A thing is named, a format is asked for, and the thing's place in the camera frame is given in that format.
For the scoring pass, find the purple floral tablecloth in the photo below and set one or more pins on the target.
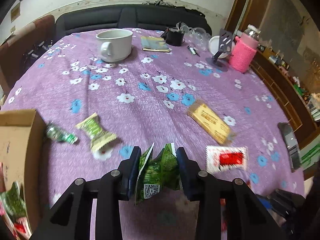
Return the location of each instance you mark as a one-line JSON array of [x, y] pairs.
[[144, 101]]

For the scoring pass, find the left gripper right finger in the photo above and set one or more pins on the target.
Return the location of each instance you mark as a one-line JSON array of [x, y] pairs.
[[199, 185]]

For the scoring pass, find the brown armchair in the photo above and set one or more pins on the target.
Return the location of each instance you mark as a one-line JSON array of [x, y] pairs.
[[18, 45]]

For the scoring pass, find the small green twisted candy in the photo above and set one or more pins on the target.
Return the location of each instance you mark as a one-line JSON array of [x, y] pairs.
[[56, 133]]

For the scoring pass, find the white round bowl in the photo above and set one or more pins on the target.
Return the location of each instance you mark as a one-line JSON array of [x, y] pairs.
[[213, 47]]

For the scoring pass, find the white ceramic mug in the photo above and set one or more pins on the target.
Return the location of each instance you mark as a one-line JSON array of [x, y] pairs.
[[114, 45]]

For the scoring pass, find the black sofa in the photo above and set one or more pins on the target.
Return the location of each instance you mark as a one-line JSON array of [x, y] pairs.
[[143, 16]]

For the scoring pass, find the pink knitted sleeve bottle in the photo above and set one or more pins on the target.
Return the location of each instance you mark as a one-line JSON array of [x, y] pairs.
[[245, 49]]

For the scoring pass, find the wooden side cabinet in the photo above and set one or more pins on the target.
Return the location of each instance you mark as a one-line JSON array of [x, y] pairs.
[[292, 104]]

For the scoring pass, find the white red snack packet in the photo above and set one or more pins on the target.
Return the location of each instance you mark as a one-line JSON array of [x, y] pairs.
[[221, 159]]

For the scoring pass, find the yellow biscuit packet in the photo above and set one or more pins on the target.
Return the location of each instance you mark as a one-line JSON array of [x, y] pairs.
[[204, 116]]

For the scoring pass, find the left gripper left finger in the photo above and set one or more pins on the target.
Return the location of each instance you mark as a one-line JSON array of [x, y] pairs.
[[114, 186]]

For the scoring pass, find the clear glass jar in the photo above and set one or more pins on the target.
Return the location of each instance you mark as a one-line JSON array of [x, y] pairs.
[[199, 38]]

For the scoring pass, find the light green candy packet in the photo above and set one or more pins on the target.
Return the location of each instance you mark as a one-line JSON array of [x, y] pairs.
[[97, 134]]

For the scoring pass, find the black phone stand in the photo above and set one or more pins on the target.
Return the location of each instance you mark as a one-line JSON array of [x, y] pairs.
[[225, 46]]

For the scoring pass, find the dark green snack bag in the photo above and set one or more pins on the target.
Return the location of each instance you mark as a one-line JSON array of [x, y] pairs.
[[13, 204]]

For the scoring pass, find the cardboard box tray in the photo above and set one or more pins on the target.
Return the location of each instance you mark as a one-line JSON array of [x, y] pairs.
[[22, 133]]

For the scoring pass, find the black smartphone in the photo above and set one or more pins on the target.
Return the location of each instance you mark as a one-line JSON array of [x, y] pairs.
[[292, 146]]

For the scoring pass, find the black small container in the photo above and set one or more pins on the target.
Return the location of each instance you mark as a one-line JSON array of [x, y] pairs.
[[174, 37]]

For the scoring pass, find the small booklet on table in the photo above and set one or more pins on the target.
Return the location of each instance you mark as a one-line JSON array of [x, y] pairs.
[[154, 44]]

